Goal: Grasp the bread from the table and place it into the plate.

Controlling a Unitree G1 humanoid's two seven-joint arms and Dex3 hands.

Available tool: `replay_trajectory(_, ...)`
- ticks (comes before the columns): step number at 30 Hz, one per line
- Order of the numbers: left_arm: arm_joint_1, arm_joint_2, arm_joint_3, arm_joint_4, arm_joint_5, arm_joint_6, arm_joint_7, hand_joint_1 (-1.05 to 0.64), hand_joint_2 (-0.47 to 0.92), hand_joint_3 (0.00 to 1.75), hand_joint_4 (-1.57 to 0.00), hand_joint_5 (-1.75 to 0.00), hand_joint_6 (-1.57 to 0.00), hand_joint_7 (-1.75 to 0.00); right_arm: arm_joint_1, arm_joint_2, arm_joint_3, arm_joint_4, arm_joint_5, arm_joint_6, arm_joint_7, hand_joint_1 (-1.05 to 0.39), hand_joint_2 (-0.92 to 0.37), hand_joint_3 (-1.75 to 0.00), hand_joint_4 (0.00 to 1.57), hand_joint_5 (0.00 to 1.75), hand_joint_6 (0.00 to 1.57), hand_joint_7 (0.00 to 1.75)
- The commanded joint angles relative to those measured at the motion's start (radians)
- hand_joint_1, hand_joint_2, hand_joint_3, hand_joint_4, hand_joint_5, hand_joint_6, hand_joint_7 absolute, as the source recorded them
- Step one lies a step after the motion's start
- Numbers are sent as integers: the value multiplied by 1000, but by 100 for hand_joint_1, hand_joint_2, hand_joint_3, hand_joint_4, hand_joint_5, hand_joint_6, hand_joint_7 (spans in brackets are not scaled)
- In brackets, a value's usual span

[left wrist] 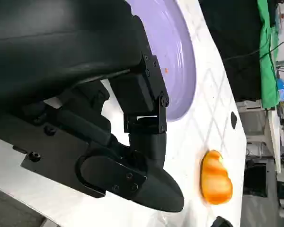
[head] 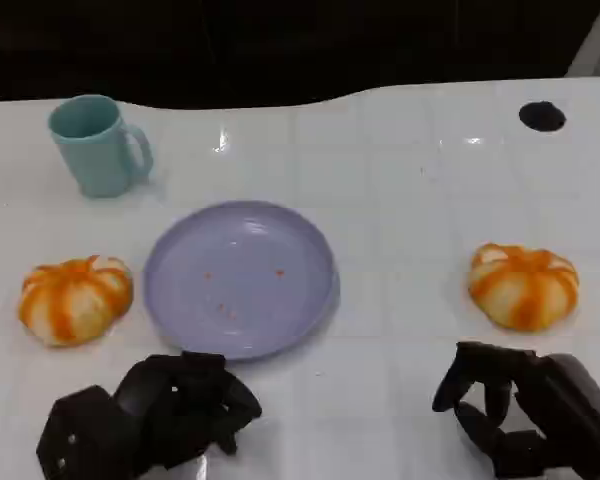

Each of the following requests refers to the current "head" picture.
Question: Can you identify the pale green mug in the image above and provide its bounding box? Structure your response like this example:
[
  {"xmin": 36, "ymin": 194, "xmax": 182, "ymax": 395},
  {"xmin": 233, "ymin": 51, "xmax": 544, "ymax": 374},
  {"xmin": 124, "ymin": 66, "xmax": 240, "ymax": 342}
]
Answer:
[{"xmin": 47, "ymin": 94, "xmax": 155, "ymax": 199}]

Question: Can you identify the black round table grommet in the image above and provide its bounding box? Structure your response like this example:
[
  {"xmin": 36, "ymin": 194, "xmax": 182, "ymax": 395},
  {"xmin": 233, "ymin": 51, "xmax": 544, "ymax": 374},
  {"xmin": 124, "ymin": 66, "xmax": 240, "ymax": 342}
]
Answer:
[{"xmin": 518, "ymin": 101, "xmax": 567, "ymax": 133}]

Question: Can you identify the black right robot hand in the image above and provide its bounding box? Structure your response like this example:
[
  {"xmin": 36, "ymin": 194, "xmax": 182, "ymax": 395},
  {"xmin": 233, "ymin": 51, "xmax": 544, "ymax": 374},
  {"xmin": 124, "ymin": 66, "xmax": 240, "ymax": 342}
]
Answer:
[{"xmin": 431, "ymin": 341, "xmax": 600, "ymax": 480}]

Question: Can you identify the white frame post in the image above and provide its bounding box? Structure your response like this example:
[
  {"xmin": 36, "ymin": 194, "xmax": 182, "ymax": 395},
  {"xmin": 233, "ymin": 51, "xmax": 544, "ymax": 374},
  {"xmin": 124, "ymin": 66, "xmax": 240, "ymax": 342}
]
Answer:
[{"xmin": 564, "ymin": 0, "xmax": 600, "ymax": 79}]

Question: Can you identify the orange white toy bread roll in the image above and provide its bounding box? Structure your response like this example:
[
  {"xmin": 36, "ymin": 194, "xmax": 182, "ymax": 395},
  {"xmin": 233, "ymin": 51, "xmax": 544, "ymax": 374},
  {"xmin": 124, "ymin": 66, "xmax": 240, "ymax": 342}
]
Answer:
[
  {"xmin": 18, "ymin": 255, "xmax": 135, "ymax": 349},
  {"xmin": 467, "ymin": 242, "xmax": 580, "ymax": 331}
]

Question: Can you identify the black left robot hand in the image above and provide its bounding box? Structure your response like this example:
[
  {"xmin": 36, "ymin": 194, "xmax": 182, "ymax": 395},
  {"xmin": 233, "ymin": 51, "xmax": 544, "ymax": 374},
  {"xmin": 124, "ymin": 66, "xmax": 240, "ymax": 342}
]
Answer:
[{"xmin": 113, "ymin": 351, "xmax": 264, "ymax": 471}]

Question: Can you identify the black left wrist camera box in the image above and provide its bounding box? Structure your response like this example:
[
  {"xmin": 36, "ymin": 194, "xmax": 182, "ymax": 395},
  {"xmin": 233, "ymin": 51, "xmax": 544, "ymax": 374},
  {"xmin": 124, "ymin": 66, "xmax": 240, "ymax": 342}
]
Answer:
[{"xmin": 35, "ymin": 384, "xmax": 149, "ymax": 480}]

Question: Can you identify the lilac plate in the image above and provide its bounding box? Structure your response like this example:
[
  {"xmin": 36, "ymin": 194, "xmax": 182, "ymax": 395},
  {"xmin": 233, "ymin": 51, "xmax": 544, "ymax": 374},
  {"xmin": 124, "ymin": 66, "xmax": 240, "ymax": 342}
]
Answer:
[{"xmin": 143, "ymin": 200, "xmax": 341, "ymax": 362}]

